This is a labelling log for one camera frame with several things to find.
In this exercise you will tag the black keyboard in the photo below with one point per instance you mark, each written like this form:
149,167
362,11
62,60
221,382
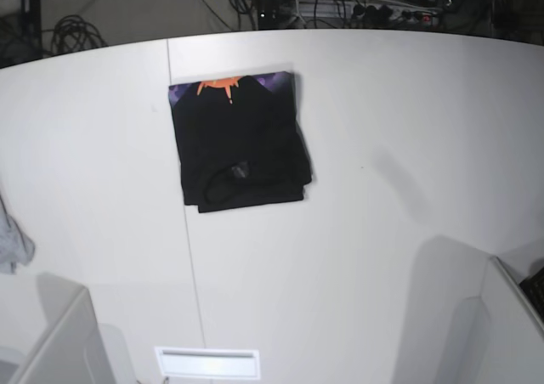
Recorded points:
533,288

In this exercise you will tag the grey cloth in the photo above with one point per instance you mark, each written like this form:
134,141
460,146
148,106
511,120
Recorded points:
16,247

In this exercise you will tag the white power strip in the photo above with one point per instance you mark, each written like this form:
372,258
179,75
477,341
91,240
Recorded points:
385,14

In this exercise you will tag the white left partition panel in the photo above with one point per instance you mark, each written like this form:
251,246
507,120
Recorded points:
50,334

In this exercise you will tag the black T-shirt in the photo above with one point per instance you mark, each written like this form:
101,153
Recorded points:
239,143

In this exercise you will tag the white partition panel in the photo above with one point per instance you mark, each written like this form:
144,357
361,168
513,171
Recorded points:
50,334
496,337

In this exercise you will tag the white table slot plate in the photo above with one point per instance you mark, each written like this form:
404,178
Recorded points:
211,364

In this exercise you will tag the white right partition panel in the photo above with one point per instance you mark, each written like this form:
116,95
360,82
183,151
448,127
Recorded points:
496,337

